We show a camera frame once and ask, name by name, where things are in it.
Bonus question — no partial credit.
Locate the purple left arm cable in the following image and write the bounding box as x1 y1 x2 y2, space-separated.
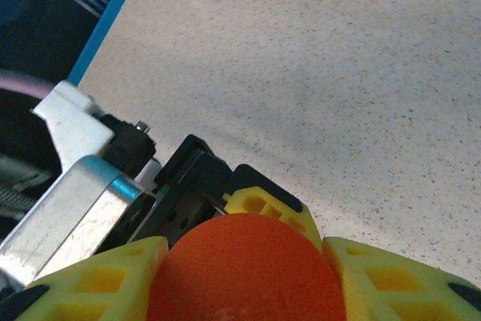
0 71 56 97

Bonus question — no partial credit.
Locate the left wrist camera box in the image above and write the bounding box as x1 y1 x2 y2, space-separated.
0 80 161 290

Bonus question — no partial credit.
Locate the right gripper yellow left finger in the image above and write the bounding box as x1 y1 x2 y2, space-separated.
14 236 170 321

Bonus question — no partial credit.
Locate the blue table edge strip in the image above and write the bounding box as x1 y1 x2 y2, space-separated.
66 0 150 87

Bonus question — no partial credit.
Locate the orange bottle cap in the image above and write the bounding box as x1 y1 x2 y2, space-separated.
147 213 347 321

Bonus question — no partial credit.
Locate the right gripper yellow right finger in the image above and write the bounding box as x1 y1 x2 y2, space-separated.
322 237 481 321

